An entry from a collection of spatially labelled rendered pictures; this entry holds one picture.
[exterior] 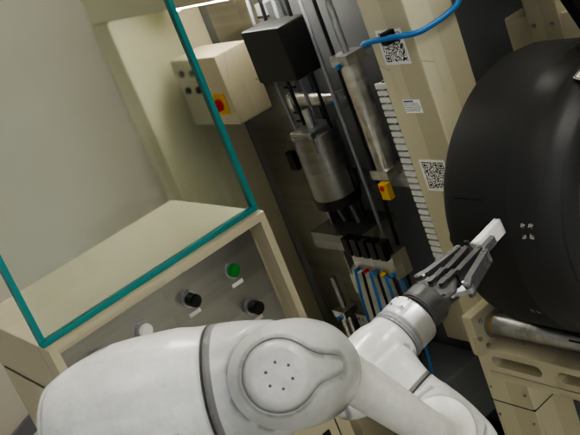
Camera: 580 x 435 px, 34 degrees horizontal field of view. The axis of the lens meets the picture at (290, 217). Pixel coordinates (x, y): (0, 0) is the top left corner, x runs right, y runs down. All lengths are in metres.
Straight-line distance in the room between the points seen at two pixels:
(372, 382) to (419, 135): 0.92
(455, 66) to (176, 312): 0.76
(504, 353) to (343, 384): 1.14
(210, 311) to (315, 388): 1.19
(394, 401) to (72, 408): 0.45
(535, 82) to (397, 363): 0.57
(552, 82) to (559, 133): 0.10
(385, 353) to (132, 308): 0.67
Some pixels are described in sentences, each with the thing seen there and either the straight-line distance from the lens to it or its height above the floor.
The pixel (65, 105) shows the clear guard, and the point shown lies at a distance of 1.86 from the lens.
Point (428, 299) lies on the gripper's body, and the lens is 1.55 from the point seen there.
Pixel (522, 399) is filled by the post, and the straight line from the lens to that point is 2.29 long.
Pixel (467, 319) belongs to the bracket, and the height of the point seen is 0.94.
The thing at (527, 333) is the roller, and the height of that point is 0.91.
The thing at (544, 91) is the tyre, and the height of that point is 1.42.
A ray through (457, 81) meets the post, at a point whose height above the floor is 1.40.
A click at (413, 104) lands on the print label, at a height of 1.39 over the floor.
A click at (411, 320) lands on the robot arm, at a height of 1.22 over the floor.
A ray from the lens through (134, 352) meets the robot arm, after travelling 0.97.
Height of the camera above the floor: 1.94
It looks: 20 degrees down
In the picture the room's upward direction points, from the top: 22 degrees counter-clockwise
